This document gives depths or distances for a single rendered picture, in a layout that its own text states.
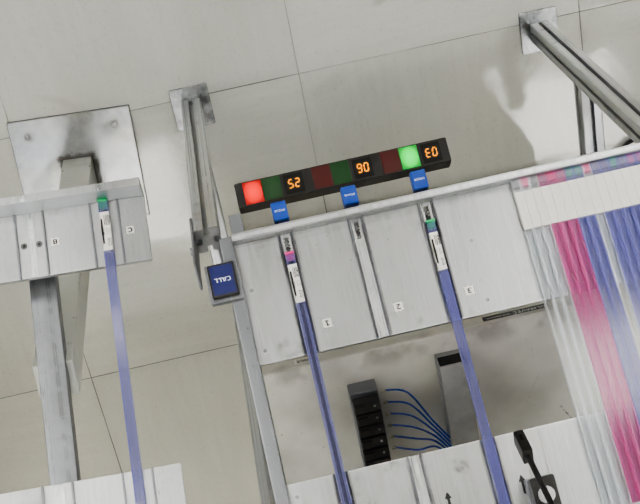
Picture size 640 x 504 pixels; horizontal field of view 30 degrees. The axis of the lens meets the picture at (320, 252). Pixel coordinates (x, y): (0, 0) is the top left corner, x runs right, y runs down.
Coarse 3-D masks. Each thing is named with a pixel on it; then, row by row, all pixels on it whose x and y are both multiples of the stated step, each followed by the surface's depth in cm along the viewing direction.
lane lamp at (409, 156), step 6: (402, 150) 188; (408, 150) 188; (414, 150) 188; (402, 156) 187; (408, 156) 187; (414, 156) 187; (402, 162) 187; (408, 162) 187; (414, 162) 187; (420, 162) 187; (408, 168) 187
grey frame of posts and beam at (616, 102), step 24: (552, 48) 236; (576, 48) 231; (576, 72) 223; (600, 72) 218; (600, 96) 212; (624, 96) 207; (192, 120) 238; (624, 120) 201; (192, 144) 224; (192, 168) 213; (192, 192) 204; (192, 216) 196; (216, 216) 194; (216, 240) 192; (240, 360) 249; (264, 480) 212
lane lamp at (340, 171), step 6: (336, 162) 187; (342, 162) 187; (330, 168) 187; (336, 168) 187; (342, 168) 187; (348, 168) 187; (336, 174) 187; (342, 174) 187; (348, 174) 187; (336, 180) 187; (342, 180) 187; (348, 180) 187
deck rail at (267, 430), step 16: (224, 240) 182; (224, 256) 182; (240, 304) 180; (240, 320) 179; (240, 336) 178; (256, 352) 178; (256, 368) 177; (256, 384) 177; (256, 400) 176; (272, 432) 175; (272, 448) 174; (272, 464) 173; (272, 480) 173; (288, 496) 173
